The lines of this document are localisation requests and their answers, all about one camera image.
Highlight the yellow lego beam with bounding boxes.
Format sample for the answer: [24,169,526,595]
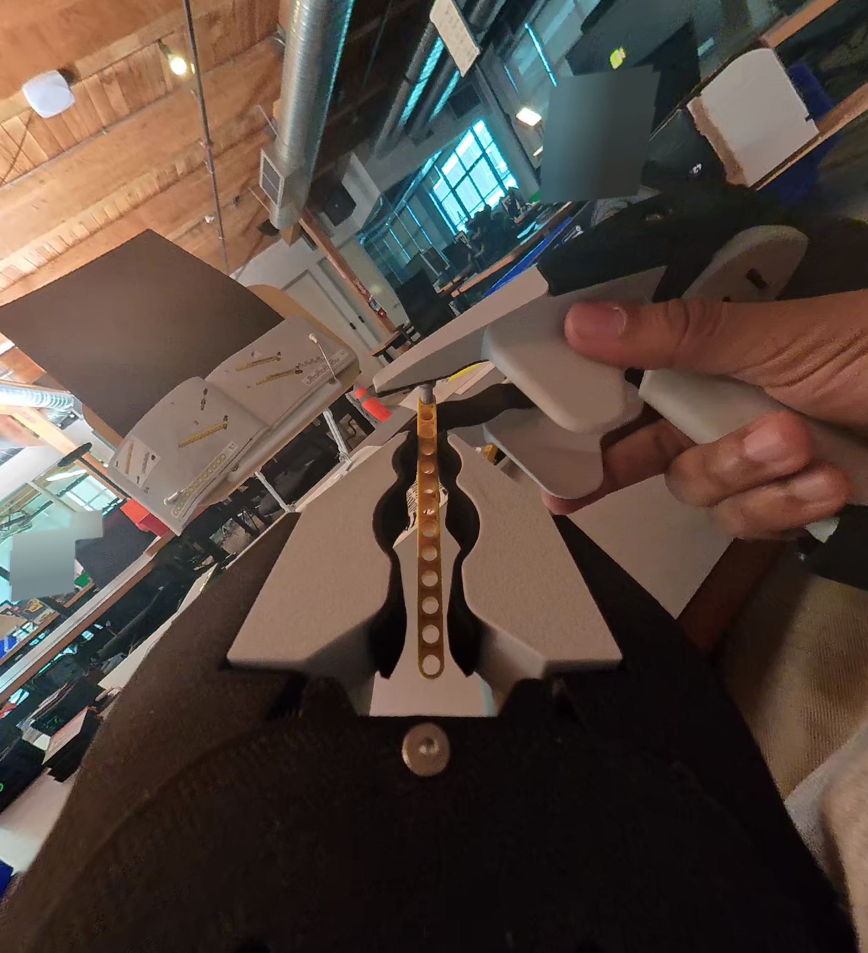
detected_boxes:
[415,395,453,680]

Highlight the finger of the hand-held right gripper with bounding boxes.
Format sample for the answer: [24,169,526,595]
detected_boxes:
[370,267,667,434]
[436,389,613,500]

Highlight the silver ventilation duct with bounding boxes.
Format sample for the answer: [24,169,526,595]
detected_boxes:
[0,372,81,414]
[270,0,356,228]

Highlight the person's right hand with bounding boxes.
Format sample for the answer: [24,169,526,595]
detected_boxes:
[544,285,868,542]

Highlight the open instruction booklet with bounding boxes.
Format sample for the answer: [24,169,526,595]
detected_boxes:
[110,316,360,537]

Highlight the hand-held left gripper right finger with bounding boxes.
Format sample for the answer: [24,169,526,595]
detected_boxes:
[441,434,623,717]

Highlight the hanging paper sign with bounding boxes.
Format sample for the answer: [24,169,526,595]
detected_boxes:
[428,0,481,75]

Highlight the white partition panel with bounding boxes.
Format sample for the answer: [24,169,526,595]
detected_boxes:
[687,48,820,187]

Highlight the person's beige pants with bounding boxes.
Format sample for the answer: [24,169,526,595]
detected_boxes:
[717,573,868,798]

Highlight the black board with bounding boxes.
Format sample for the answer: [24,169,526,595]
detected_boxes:
[0,229,286,440]

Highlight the large window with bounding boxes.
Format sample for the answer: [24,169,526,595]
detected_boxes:
[430,119,517,217]

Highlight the white ceiling device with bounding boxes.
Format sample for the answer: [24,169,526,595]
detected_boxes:
[20,68,77,119]

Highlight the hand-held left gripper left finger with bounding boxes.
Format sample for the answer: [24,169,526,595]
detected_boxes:
[225,430,416,717]

